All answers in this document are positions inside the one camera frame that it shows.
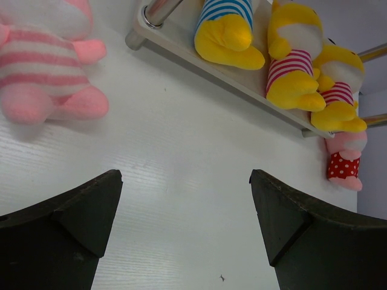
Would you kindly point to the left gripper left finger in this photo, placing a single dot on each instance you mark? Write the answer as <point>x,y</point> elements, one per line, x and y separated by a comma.
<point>57,243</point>

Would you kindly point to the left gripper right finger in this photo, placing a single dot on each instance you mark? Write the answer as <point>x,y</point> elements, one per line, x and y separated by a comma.
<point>315,245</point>

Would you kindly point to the pink toy red polka-dot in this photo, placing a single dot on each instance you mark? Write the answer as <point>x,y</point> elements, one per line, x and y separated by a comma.
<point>345,150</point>

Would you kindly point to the yellow toy pink stripes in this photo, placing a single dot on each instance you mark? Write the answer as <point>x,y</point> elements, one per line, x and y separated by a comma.
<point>295,39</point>
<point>341,76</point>

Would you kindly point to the yellow toy blue stripes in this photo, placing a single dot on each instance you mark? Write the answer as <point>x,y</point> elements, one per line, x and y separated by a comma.
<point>224,34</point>

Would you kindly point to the white two-tier shelf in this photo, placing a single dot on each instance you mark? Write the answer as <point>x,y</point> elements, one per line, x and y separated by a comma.
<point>168,27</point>

